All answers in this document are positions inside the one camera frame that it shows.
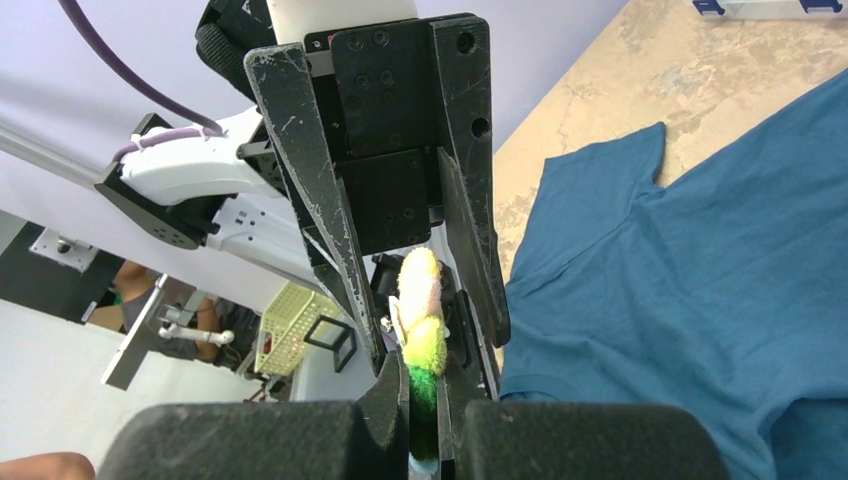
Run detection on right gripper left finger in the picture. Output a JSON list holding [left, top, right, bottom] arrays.
[[97, 353, 410, 479]]

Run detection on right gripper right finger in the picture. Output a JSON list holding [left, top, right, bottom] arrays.
[[438, 356, 729, 479]]

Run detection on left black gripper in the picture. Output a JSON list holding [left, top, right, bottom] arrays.
[[195, 1, 511, 373]]

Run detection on colourful plush flower brooch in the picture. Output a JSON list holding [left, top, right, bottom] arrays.
[[389, 247, 447, 475]]

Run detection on blue t-shirt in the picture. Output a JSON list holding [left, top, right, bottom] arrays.
[[500, 73, 847, 479]]

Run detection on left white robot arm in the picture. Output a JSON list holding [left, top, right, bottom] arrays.
[[96, 1, 511, 369]]

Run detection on person's bare hand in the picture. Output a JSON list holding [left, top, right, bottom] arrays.
[[1, 452, 96, 480]]

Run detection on pale yellow perforated basket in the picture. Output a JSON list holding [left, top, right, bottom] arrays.
[[254, 282, 340, 376]]

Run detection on clear plastic organizer box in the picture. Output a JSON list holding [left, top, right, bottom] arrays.
[[683, 0, 847, 20]]

